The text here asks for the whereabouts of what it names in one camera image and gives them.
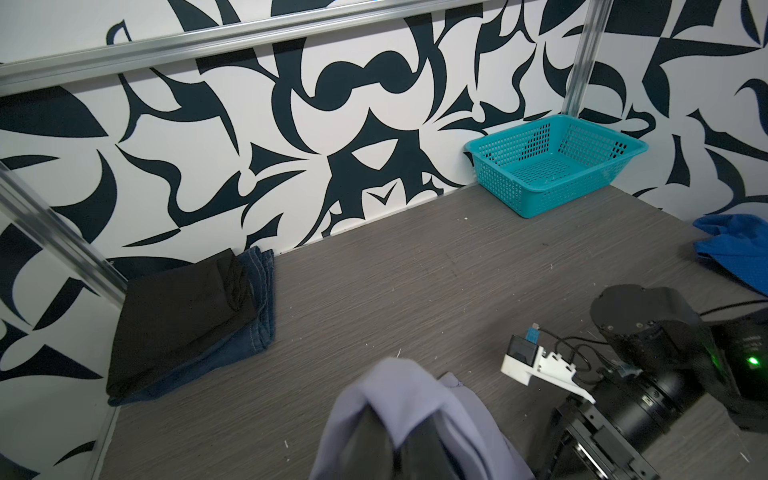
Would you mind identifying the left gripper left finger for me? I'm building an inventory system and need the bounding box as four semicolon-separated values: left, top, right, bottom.
332;407;398;480

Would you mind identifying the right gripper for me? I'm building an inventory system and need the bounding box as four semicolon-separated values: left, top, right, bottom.
530;371;702;480

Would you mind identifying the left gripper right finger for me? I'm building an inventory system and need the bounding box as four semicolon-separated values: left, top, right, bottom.
400;416;459;480

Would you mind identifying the lavender garment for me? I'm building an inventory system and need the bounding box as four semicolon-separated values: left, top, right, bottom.
310;358;534;479

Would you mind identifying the dark blue denim skirt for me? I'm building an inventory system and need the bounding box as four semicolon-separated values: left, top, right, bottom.
108;246;276;406

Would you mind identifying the black garment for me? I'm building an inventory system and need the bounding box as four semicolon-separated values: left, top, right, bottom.
106;249;258;406

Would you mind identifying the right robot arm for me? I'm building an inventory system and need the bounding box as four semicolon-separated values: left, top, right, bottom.
530;285;767;479

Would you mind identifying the bright blue cloth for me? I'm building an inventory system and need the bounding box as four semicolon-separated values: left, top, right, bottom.
693;214;767;295

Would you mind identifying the teal plastic basket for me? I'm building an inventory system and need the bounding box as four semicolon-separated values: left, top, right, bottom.
465;115;648;218

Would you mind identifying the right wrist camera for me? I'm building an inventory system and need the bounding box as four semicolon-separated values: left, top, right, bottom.
500;324;596;404

